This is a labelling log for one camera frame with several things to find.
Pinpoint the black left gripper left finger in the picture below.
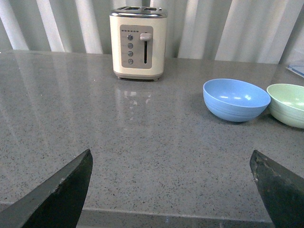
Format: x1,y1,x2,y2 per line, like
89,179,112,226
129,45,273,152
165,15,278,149
0,149,93,228

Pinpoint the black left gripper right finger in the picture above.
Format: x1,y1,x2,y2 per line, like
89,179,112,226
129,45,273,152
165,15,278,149
249,150,304,228

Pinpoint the green bowl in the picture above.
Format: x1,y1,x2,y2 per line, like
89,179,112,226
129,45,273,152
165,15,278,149
266,84,304,129

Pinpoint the blue bowl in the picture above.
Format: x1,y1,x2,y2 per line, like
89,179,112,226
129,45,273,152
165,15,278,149
203,78,271,122

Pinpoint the clear plastic container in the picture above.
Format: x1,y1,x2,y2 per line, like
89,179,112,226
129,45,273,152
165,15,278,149
285,48,304,78

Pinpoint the white curtain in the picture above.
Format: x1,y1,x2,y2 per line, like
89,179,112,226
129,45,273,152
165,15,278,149
0,0,304,64

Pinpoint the cream toaster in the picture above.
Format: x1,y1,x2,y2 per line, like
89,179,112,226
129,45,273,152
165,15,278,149
109,6,168,81

